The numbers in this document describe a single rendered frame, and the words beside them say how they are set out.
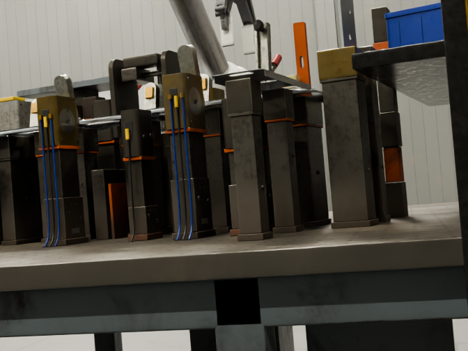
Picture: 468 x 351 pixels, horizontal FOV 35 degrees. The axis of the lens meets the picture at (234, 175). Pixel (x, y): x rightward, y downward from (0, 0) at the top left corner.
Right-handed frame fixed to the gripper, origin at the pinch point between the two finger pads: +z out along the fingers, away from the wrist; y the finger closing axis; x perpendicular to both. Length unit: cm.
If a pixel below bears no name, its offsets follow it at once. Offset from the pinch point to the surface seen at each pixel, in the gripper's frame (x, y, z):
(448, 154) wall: -94, -1069, -2
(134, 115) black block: -17.8, 20.4, 16.3
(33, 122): -71, -12, 10
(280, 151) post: 16.1, 21.9, 27.4
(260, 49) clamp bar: -0.4, -15.4, -1.2
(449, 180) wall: -97, -1068, 38
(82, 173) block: -46, 2, 27
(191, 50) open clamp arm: -3.7, 18.2, 3.6
